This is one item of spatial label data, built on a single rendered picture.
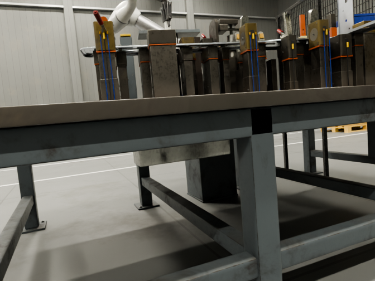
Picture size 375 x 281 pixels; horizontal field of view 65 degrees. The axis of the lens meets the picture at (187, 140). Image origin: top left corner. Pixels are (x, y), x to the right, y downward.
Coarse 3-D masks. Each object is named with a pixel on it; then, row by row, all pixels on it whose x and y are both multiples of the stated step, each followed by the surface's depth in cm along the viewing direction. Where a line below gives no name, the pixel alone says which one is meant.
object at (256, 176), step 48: (0, 144) 59; (48, 144) 62; (96, 144) 66; (144, 144) 70; (192, 144) 103; (240, 144) 86; (144, 192) 220; (240, 192) 89; (0, 240) 116; (240, 240) 98; (288, 240) 94; (336, 240) 97
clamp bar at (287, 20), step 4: (284, 12) 177; (288, 12) 174; (284, 16) 177; (288, 16) 178; (284, 20) 177; (288, 20) 178; (284, 24) 178; (288, 24) 178; (288, 28) 178; (288, 32) 177
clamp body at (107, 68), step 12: (96, 24) 119; (108, 24) 120; (96, 36) 119; (108, 36) 120; (96, 48) 120; (108, 48) 120; (108, 60) 122; (108, 72) 120; (108, 84) 122; (108, 96) 122; (120, 96) 125
